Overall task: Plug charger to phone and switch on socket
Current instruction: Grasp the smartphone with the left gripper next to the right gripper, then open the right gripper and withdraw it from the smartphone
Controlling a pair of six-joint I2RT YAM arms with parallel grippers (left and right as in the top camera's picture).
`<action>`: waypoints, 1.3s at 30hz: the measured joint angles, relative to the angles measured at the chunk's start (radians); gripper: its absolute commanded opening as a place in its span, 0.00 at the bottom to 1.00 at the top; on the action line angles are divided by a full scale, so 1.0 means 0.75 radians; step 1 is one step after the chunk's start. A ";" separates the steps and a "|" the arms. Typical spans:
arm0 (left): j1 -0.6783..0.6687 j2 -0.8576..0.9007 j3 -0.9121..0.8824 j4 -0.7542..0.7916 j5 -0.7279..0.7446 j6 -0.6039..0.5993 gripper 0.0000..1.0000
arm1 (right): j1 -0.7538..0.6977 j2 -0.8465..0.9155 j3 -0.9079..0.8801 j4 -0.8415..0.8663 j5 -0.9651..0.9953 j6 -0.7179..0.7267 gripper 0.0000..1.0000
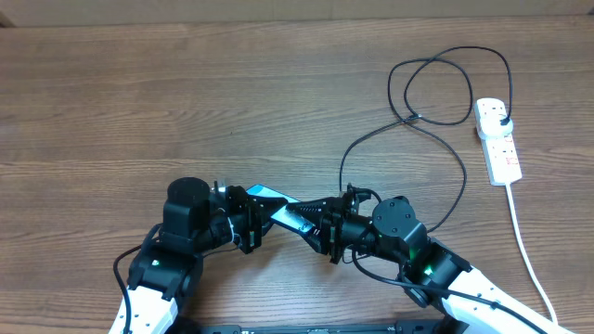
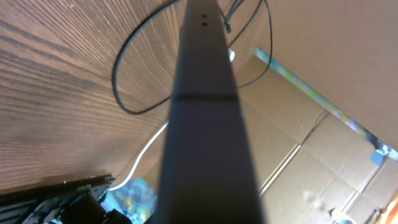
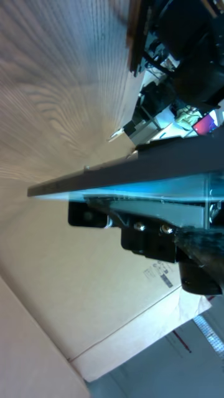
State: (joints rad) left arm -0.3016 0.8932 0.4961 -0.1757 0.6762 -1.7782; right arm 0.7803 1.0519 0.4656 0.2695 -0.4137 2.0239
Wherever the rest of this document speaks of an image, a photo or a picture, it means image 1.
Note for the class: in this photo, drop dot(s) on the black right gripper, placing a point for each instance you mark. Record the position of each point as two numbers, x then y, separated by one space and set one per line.
330 222

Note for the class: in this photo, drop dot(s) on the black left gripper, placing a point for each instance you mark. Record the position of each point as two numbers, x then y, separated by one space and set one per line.
256 217

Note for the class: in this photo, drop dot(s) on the blue Galaxy smartphone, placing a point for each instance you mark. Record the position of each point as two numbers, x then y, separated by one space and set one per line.
291 221

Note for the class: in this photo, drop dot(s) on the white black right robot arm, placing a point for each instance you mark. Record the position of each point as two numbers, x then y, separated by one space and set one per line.
430 273

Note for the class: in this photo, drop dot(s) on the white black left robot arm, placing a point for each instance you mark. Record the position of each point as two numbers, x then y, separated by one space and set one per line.
158 276

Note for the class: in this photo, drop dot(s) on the white charger plug adapter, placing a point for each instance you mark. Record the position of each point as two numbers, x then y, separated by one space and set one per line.
491 127

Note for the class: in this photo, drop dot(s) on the white power strip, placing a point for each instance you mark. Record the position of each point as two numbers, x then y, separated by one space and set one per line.
500 154

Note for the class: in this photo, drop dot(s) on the brown cardboard backdrop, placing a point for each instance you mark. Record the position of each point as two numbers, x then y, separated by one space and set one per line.
59 13

